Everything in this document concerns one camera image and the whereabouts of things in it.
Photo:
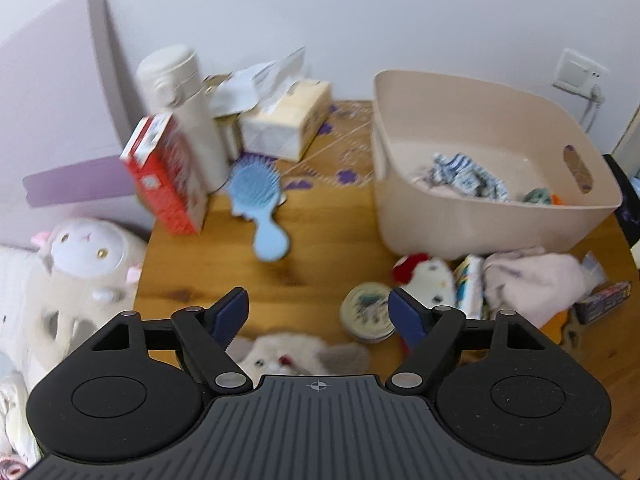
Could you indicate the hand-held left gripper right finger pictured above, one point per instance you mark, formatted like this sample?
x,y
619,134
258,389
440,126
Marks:
x,y
402,312

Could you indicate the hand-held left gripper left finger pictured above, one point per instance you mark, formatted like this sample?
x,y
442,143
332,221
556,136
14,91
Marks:
x,y
231,312

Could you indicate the round printed tin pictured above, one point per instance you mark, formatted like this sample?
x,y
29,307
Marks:
x,y
362,310

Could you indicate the white plush toy red hat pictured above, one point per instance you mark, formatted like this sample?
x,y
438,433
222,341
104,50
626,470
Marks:
x,y
432,280

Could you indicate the rainbow print tissue packet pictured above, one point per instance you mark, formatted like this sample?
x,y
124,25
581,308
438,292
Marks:
x,y
470,285

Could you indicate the cream plush cat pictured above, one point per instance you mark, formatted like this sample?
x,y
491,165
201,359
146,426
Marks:
x,y
300,352

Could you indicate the beige plastic storage bin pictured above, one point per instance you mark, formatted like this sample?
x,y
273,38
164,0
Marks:
x,y
450,225

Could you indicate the pink cloth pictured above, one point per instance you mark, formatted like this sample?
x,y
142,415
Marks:
x,y
530,280

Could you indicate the orange bottle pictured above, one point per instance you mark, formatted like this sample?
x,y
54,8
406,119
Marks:
x,y
555,327

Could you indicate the dark printed box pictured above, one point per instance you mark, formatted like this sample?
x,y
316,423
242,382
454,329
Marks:
x,y
600,302

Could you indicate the wooden desktop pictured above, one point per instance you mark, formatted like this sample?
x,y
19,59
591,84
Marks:
x,y
325,240

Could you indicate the light blue hairbrush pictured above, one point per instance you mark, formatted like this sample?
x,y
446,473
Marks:
x,y
252,190

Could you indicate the red white carton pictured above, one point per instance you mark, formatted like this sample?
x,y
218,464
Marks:
x,y
170,195

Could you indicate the white plush sheep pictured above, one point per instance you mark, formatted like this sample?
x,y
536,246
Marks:
x,y
90,260

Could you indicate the blue white striped socks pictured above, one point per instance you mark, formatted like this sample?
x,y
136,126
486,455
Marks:
x,y
465,175

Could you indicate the green scrunchie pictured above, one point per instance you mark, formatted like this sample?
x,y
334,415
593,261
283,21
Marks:
x,y
536,196

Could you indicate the small green box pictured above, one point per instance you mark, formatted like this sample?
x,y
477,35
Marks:
x,y
225,135

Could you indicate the purple flower table mat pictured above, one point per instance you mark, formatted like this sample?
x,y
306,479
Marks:
x,y
340,145

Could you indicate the white thermos bottle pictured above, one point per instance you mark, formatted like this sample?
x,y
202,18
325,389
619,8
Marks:
x,y
195,125

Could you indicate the yellow tissue pack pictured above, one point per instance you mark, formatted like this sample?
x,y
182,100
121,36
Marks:
x,y
280,125

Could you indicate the black pad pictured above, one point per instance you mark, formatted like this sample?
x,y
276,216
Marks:
x,y
627,200

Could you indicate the pink headboard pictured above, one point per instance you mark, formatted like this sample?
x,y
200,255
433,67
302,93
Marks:
x,y
50,85

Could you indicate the white wall switch socket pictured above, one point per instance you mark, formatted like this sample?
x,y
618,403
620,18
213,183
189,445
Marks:
x,y
572,72

